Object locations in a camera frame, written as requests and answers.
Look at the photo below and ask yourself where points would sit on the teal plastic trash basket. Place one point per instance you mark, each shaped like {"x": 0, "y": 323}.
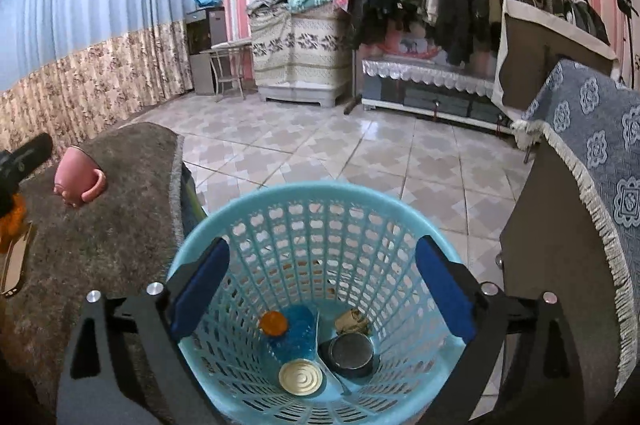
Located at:
{"x": 327, "y": 247}

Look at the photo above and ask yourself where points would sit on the gold tin can lid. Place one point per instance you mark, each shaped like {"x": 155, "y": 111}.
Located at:
{"x": 300, "y": 377}

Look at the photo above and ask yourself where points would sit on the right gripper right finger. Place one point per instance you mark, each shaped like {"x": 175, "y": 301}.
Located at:
{"x": 519, "y": 363}

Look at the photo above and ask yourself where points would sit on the brown paper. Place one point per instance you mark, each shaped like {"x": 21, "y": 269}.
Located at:
{"x": 352, "y": 321}

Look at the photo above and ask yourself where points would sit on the pink pig piggy bank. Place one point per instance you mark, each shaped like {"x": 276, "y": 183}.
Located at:
{"x": 78, "y": 180}

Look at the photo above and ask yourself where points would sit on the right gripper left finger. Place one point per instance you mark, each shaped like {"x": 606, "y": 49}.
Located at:
{"x": 123, "y": 363}

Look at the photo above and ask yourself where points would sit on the low lace covered tv stand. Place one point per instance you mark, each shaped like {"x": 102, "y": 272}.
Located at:
{"x": 432, "y": 92}

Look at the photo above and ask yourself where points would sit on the cloth covered television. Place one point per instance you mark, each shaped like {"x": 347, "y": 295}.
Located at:
{"x": 532, "y": 41}

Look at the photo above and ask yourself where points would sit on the patterned cloth covered chest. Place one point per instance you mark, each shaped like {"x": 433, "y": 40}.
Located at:
{"x": 301, "y": 56}

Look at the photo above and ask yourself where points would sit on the small folding table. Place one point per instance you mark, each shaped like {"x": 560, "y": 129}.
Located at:
{"x": 226, "y": 62}

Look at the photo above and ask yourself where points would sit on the dark round tin can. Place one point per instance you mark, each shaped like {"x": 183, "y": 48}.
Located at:
{"x": 350, "y": 355}

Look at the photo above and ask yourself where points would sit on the blue patterned fringed cloth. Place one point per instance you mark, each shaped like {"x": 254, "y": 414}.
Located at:
{"x": 592, "y": 122}

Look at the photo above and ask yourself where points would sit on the grey water dispenser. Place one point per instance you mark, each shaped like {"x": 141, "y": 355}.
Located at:
{"x": 205, "y": 28}

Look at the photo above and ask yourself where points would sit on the blue floral curtain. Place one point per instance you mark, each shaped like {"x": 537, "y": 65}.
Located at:
{"x": 73, "y": 68}

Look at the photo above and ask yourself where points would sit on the clothes rack with garments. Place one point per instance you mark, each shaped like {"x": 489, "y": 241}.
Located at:
{"x": 460, "y": 35}

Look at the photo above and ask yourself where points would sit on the brown cabinet side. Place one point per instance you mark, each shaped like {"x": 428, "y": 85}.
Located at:
{"x": 550, "y": 244}

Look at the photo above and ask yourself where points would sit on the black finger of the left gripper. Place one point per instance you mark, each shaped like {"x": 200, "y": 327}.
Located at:
{"x": 18, "y": 164}

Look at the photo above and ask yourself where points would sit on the brown shaggy table cover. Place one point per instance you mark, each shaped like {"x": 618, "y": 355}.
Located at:
{"x": 117, "y": 244}

